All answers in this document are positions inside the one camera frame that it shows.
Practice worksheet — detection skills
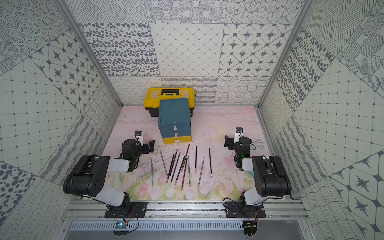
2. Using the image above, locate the grey pencil far left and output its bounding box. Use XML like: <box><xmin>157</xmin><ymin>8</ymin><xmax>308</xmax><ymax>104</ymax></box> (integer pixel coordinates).
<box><xmin>151</xmin><ymin>158</ymin><xmax>154</xmax><ymax>188</ymax></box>

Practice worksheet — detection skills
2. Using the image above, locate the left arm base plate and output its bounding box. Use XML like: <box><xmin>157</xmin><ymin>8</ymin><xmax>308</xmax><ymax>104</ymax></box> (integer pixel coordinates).
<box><xmin>104</xmin><ymin>202</ymin><xmax>148</xmax><ymax>219</ymax></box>

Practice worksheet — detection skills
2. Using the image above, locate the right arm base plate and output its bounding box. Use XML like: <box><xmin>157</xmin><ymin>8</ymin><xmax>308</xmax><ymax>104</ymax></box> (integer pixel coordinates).
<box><xmin>223</xmin><ymin>201</ymin><xmax>266</xmax><ymax>219</ymax></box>

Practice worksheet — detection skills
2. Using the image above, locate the red black pencil long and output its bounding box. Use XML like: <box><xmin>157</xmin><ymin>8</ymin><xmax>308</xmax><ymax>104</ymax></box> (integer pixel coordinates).
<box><xmin>182</xmin><ymin>144</ymin><xmax>190</xmax><ymax>171</ymax></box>

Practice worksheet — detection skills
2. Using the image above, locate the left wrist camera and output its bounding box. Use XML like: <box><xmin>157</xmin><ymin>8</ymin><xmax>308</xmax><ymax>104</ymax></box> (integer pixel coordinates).
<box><xmin>134</xmin><ymin>131</ymin><xmax>143</xmax><ymax>146</ymax></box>

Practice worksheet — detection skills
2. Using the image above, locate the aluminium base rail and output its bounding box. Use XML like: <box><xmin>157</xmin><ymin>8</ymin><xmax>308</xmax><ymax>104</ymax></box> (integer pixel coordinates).
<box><xmin>63</xmin><ymin>199</ymin><xmax>309</xmax><ymax>221</ymax></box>

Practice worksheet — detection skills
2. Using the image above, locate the yellow black toolbox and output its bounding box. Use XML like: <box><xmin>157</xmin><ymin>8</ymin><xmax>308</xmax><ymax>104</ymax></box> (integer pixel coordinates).
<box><xmin>144</xmin><ymin>88</ymin><xmax>196</xmax><ymax>117</ymax></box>

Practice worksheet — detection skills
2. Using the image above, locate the yellow bottom drawer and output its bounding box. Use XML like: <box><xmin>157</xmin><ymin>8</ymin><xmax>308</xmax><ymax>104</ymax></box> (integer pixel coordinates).
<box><xmin>163</xmin><ymin>136</ymin><xmax>192</xmax><ymax>144</ymax></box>

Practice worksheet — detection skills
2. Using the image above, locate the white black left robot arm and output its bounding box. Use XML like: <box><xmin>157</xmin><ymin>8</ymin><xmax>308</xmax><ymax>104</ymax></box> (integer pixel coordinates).
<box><xmin>63</xmin><ymin>139</ymin><xmax>155</xmax><ymax>209</ymax></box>

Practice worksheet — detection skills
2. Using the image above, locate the white slotted cable duct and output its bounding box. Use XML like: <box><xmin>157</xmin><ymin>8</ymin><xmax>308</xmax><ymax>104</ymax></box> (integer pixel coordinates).
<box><xmin>71</xmin><ymin>220</ymin><xmax>243</xmax><ymax>231</ymax></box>

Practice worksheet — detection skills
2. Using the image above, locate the grey pencil middle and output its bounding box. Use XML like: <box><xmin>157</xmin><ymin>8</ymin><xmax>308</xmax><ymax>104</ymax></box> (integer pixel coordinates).
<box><xmin>187</xmin><ymin>156</ymin><xmax>191</xmax><ymax>187</ymax></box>

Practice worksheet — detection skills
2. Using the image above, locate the grey pencil right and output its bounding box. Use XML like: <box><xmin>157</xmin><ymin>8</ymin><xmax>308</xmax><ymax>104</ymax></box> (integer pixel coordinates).
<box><xmin>198</xmin><ymin>157</ymin><xmax>205</xmax><ymax>188</ymax></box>

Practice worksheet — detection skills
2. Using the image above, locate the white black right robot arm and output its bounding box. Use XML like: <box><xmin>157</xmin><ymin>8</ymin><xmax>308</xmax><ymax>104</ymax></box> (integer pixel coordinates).
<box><xmin>224</xmin><ymin>136</ymin><xmax>292</xmax><ymax>207</ymax></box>

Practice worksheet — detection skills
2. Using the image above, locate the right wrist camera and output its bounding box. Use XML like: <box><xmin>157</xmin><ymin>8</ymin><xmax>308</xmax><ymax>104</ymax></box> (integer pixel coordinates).
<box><xmin>234</xmin><ymin>127</ymin><xmax>243</xmax><ymax>143</ymax></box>

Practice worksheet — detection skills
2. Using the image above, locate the teal drawer cabinet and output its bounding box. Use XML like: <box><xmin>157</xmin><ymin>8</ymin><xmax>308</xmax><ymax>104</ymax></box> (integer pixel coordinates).
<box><xmin>158</xmin><ymin>98</ymin><xmax>192</xmax><ymax>139</ymax></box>

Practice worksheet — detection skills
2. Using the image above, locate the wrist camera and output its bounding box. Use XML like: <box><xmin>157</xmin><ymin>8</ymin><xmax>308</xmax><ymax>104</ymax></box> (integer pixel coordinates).
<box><xmin>134</xmin><ymin>131</ymin><xmax>143</xmax><ymax>146</ymax></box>
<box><xmin>234</xmin><ymin>127</ymin><xmax>243</xmax><ymax>143</ymax></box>

